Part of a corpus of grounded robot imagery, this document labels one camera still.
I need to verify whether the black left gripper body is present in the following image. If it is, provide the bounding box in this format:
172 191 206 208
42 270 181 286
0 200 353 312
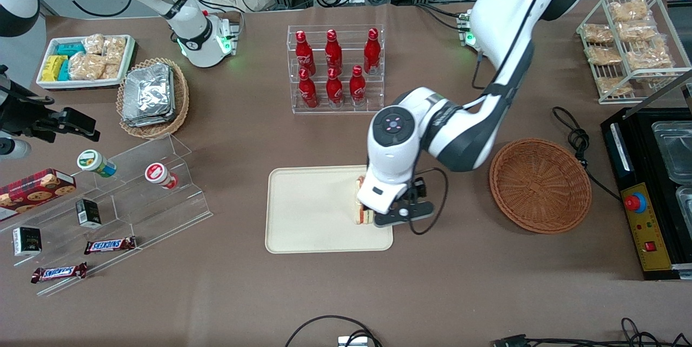
407 176 429 204

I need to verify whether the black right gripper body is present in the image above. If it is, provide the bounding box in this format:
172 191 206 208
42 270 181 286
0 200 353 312
0 83 66 143

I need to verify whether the triangular sandwich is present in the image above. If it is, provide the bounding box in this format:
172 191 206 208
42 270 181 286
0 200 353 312
354 176 375 226

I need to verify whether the white rectangular snack tray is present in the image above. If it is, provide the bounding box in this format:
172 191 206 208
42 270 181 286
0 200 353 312
37 35 136 91

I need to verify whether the oval tan wicker basket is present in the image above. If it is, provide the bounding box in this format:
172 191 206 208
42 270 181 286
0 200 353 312
116 58 190 139

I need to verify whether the cream rectangular serving tray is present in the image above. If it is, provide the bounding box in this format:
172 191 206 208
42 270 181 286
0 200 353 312
265 164 394 254

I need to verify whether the round brown wicker basket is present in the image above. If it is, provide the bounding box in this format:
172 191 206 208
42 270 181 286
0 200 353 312
489 138 593 235

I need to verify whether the green lid yogurt cup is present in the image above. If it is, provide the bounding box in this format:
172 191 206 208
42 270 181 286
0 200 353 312
77 149 117 178

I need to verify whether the yellow snack pack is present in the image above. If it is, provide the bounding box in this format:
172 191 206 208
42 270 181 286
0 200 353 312
42 55 68 82

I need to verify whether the red tartan cookie box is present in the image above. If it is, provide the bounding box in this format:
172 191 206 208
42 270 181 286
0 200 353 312
0 168 77 223

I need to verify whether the small black tea box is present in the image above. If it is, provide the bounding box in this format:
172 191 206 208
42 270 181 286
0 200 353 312
12 226 43 257
75 198 102 229

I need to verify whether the red lid yogurt cup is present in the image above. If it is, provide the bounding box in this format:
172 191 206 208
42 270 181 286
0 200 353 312
144 162 179 190

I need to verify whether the clear acrylic bottle rack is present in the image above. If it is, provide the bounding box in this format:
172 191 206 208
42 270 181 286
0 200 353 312
287 24 385 115

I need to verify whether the clear acrylic stepped display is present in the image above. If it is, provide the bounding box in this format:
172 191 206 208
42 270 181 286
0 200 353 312
0 134 213 298

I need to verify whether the red cola bottle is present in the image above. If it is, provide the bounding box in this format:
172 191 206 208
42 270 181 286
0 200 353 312
298 69 318 109
349 65 367 107
325 29 343 75
295 31 316 76
326 68 344 108
363 28 381 75

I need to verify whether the brown Snickers bar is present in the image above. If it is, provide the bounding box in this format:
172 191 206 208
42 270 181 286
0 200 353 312
31 262 88 284
84 236 137 255

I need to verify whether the black appliance with yellow panel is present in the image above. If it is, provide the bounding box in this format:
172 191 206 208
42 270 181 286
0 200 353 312
601 106 692 281

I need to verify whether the clear fried snack bag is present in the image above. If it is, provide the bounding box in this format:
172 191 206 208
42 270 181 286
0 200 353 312
617 21 659 42
597 76 633 95
608 0 650 22
584 24 614 44
587 46 622 65
626 39 674 70

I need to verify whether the clear rectangular food pan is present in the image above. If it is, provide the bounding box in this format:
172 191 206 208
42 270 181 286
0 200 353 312
676 186 692 223
651 120 692 184

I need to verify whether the grey metal bar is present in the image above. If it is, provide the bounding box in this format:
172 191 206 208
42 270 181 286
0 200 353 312
638 69 692 105

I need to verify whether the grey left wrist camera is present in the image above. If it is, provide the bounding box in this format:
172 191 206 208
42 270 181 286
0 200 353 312
374 201 435 228

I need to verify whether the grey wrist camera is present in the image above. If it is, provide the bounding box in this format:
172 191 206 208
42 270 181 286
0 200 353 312
0 138 31 160
374 201 435 228

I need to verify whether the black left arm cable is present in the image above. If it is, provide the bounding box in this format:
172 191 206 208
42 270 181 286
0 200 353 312
408 50 499 236

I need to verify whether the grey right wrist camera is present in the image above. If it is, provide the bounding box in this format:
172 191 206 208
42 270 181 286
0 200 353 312
0 138 31 160

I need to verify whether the black looped cable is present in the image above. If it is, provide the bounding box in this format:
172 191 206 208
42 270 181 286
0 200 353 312
285 315 382 347

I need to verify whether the black knotted power cable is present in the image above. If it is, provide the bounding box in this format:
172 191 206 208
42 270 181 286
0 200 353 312
553 106 622 202

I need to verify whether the black cable with connector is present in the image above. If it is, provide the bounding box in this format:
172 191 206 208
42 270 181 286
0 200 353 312
492 317 692 347

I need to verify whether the white wire shelf rack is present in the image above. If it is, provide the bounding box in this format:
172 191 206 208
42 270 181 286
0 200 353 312
576 0 692 105

